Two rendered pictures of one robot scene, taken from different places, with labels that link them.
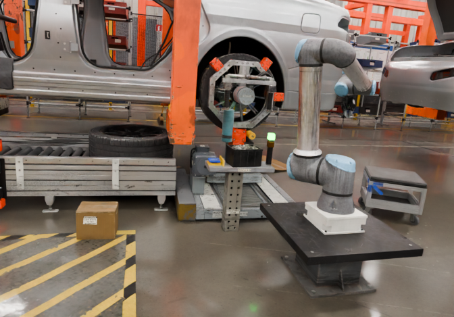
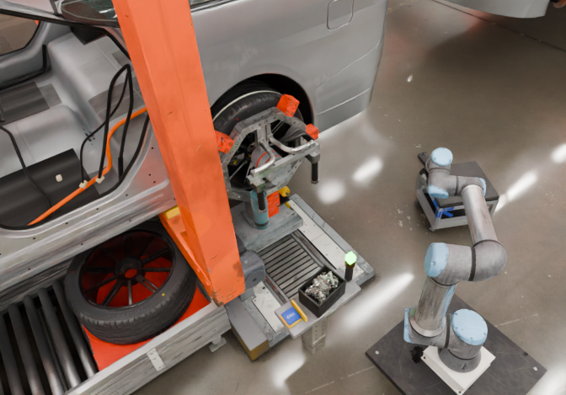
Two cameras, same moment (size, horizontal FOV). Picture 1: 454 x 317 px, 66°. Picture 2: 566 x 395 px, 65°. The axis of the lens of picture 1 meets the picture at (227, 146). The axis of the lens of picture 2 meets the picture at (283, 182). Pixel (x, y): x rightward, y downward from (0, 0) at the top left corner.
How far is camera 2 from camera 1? 187 cm
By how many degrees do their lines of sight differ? 36
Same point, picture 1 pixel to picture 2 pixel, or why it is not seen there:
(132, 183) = (178, 352)
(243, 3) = (237, 29)
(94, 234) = not seen: outside the picture
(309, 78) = (447, 291)
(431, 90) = not seen: outside the picture
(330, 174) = (461, 348)
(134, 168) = (176, 342)
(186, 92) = (225, 256)
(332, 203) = (463, 365)
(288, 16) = (308, 17)
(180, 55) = (206, 226)
